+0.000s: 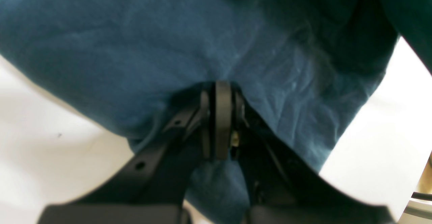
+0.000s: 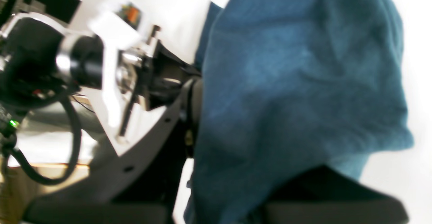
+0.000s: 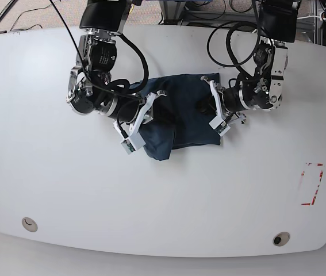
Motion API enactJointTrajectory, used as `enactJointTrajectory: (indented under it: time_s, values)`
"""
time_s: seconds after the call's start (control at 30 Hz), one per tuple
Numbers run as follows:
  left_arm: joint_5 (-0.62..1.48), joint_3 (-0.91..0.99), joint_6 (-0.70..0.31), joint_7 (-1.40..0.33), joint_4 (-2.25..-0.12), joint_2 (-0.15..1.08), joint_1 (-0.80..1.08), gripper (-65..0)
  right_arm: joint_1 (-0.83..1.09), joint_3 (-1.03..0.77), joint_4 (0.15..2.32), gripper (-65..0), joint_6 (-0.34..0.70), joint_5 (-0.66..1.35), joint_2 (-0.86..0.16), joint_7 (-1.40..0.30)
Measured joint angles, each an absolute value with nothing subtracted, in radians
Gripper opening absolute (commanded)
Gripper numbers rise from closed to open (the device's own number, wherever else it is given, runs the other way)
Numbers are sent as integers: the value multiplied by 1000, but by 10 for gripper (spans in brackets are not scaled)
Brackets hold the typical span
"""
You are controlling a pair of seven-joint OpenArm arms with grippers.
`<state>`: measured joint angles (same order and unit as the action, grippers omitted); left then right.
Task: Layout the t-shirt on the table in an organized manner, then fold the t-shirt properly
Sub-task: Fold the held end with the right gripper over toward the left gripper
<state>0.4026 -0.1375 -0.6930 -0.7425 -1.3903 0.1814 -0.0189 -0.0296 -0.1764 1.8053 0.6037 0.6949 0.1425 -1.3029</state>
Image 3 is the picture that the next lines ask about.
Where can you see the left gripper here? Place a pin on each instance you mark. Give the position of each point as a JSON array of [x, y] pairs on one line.
[[229, 100]]

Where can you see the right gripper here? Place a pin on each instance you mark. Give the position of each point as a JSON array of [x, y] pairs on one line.
[[129, 115]]

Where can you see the dark blue t-shirt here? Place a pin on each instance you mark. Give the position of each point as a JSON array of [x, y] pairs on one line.
[[192, 128]]

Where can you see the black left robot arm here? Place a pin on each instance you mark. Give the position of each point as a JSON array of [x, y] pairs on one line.
[[263, 88]]

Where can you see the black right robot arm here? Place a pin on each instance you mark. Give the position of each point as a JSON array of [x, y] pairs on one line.
[[91, 87]]

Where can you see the red tape rectangle marking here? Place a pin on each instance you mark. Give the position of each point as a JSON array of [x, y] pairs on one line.
[[310, 181]]

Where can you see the right table grommet hole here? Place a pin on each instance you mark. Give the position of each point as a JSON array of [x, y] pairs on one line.
[[281, 239]]

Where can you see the table grommet hole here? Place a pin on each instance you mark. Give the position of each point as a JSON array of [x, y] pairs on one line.
[[281, 239], [29, 224]]

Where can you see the left table grommet hole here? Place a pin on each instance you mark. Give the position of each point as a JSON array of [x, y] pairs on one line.
[[29, 224]]

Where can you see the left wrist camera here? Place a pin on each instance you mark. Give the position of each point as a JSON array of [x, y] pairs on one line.
[[219, 125]]

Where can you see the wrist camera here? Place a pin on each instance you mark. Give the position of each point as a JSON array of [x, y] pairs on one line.
[[219, 125], [133, 143]]

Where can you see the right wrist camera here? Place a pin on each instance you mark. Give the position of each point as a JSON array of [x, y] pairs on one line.
[[133, 143]]

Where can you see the aluminium frame rail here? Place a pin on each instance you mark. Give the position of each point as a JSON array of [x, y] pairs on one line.
[[283, 22]]

